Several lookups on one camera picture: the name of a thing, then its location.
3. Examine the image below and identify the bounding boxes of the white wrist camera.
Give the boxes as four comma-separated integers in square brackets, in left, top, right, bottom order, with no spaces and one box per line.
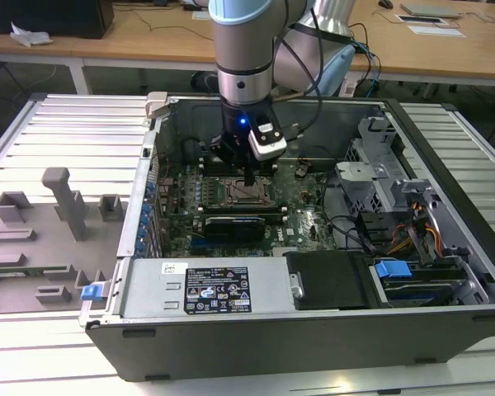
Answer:
[247,117,288,161]

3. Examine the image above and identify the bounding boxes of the black chair base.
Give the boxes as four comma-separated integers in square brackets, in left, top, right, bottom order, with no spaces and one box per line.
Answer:
[189,72,220,91]

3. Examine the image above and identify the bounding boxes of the grey metal bracket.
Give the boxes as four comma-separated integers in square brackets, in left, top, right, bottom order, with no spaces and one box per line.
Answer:
[389,177,442,215]

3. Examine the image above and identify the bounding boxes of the silver CPU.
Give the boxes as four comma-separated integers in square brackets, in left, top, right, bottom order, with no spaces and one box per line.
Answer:
[234,183,266,200]

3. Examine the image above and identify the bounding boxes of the metal socket cover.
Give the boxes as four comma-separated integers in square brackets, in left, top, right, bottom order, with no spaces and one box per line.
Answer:
[224,177,276,205]

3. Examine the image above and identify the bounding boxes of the black graphics card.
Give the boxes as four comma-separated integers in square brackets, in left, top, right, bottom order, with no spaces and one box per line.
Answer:
[204,214,267,244]

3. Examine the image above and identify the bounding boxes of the black plastic shroud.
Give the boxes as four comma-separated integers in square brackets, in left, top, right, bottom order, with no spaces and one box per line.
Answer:
[286,250,370,311]

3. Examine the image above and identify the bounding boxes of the silver case latch handle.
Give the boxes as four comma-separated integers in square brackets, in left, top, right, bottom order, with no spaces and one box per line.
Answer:
[144,91,171,121]

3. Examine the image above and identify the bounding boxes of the CPU socket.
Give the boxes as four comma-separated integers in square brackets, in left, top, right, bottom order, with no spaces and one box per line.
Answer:
[222,176,280,207]

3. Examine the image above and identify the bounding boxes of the white paper sheet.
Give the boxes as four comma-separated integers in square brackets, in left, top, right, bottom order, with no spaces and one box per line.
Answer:
[408,25,467,38]

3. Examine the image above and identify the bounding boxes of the crumpled white paper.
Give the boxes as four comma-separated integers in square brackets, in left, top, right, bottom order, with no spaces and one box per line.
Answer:
[10,22,53,46]

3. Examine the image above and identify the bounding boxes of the black internal cable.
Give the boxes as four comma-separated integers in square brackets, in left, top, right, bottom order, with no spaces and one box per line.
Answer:
[321,177,376,252]

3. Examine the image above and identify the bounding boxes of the silver power supply unit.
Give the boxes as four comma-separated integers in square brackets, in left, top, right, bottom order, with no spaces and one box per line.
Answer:
[117,257,292,318]

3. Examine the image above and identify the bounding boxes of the orange and yellow wires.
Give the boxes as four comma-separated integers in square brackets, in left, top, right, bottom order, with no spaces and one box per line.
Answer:
[389,201,445,259]

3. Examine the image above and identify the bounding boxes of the blue cable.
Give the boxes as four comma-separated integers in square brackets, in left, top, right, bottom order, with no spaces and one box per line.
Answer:
[352,40,383,97]

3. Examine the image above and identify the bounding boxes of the green RAM stick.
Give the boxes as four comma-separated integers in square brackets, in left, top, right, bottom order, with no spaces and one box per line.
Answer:
[0,266,69,278]

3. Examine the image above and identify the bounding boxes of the green motherboard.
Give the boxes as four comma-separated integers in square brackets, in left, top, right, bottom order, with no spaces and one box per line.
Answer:
[155,158,347,257]

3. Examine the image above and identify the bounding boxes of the long wooden desk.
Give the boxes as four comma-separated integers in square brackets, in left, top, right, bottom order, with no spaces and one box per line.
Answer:
[0,0,495,90]

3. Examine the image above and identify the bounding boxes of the black camera cable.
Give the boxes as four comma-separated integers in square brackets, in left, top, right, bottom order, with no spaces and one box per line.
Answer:
[271,7,328,138]

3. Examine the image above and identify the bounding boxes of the black computer box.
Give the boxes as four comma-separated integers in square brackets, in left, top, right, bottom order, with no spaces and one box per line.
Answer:
[0,0,115,40]

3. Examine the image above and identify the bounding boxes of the grey metal drive cage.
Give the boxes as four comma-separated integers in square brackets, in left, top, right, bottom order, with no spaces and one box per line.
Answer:
[336,115,409,215]

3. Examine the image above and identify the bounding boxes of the grey parts rack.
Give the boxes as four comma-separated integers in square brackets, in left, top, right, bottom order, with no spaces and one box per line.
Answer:
[0,167,129,314]

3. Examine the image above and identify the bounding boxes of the black open PC case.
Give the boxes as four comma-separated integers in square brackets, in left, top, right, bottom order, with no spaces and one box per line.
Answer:
[78,92,495,383]

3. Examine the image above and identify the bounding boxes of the grey laptop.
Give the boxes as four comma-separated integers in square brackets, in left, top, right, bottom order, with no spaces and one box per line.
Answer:
[399,2,463,20]

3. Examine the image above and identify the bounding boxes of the hard disk in blue carrier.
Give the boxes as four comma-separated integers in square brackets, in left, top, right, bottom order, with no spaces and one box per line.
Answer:
[370,258,467,306]

